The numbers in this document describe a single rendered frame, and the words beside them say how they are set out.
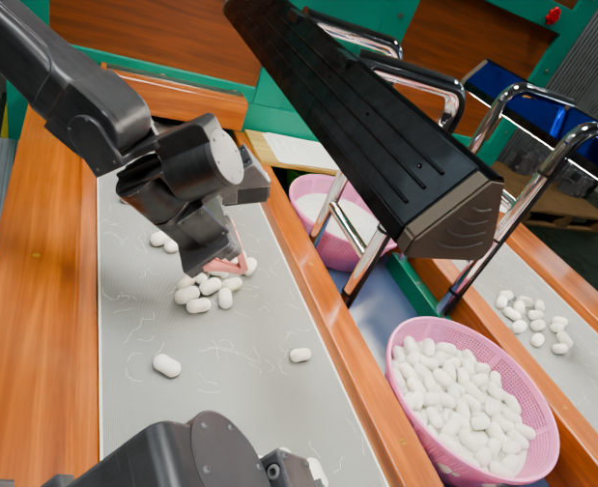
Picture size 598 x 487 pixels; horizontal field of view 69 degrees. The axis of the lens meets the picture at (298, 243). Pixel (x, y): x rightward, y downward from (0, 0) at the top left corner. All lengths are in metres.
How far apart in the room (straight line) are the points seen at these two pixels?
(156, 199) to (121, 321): 0.20
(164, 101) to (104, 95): 0.53
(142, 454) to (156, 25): 0.90
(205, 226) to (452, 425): 0.43
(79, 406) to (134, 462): 0.32
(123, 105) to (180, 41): 0.57
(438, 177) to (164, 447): 0.24
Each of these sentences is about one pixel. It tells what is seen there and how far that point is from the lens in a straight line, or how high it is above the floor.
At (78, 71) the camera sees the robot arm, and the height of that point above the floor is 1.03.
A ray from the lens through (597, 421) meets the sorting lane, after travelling 0.91.
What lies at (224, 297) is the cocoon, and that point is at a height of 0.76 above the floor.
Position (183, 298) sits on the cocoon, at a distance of 0.61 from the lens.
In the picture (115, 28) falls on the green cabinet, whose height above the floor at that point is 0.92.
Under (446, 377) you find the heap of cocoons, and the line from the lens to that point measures 0.73.
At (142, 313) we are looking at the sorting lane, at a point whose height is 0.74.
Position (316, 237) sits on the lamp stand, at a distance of 0.80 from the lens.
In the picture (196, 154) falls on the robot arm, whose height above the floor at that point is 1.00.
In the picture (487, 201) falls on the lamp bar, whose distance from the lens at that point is 0.32.
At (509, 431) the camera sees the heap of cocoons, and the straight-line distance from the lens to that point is 0.75.
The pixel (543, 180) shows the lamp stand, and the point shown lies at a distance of 0.77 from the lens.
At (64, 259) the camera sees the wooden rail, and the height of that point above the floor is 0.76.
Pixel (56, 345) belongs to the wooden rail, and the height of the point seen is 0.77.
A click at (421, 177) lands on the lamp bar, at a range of 0.33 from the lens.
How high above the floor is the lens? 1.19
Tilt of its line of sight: 34 degrees down
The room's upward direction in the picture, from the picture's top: 24 degrees clockwise
